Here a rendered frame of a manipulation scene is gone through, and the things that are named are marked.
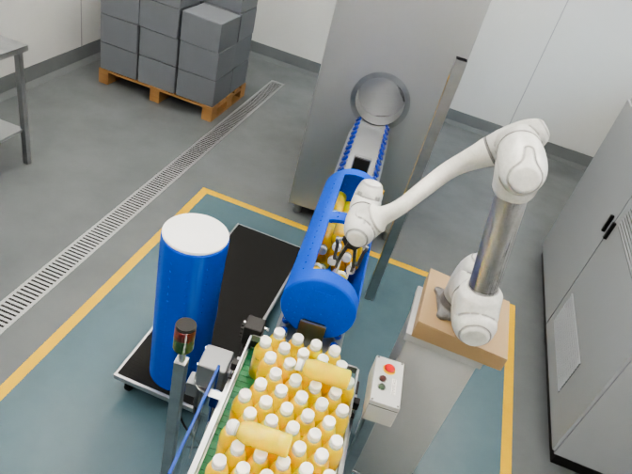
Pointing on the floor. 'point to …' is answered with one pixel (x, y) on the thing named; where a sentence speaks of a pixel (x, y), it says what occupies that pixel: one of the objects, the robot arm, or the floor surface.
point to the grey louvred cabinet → (592, 313)
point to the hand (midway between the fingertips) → (343, 269)
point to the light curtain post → (418, 168)
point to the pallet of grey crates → (180, 49)
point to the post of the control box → (357, 445)
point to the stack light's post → (174, 413)
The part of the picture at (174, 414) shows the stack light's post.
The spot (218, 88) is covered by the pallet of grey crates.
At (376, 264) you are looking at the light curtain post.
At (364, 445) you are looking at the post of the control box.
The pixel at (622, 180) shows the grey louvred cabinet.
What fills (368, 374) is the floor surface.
